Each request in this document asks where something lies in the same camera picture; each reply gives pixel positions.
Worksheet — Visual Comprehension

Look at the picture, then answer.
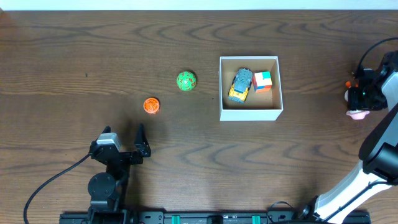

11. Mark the pink white toy figure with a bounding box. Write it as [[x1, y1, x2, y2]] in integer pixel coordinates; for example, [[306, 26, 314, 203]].
[[344, 81, 370, 120]]

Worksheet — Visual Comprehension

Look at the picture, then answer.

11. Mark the orange numbered ball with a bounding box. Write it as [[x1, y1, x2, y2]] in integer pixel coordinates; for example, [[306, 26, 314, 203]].
[[143, 98, 160, 114]]

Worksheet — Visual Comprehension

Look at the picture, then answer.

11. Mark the green numbered ball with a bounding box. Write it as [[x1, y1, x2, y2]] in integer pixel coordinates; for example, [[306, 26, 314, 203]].
[[176, 71, 197, 91]]

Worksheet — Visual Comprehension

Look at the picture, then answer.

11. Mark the colourful puzzle cube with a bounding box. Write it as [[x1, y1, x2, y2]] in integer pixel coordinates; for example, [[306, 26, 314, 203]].
[[252, 71, 272, 93]]

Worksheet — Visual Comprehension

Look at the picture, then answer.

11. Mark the yellow grey toy truck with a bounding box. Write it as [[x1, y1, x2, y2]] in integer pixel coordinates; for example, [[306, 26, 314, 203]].
[[228, 68, 253, 103]]

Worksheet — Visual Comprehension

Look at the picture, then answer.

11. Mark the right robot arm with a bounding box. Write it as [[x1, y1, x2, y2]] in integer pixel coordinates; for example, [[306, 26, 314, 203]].
[[298, 52, 397, 223]]

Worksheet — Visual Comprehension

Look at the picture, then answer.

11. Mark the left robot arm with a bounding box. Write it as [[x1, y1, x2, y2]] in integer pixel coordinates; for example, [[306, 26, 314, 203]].
[[88, 124, 151, 212]]

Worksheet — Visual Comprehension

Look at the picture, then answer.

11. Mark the white cardboard box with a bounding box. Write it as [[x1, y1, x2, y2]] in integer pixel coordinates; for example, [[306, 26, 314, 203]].
[[219, 56, 284, 121]]

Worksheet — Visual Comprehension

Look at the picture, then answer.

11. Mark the right black cable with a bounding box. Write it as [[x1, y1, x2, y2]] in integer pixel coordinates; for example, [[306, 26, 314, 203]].
[[353, 37, 398, 78]]

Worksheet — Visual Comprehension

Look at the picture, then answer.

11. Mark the black cable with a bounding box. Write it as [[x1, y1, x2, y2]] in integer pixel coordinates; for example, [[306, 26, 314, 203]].
[[23, 153, 94, 224], [353, 37, 398, 78]]

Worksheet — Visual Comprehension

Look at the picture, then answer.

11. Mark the left black cable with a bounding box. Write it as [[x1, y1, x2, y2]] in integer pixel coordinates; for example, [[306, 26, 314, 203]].
[[23, 153, 94, 224]]

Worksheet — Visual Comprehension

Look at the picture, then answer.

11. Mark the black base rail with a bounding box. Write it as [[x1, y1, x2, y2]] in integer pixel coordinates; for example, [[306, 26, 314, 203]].
[[58, 210, 373, 224]]

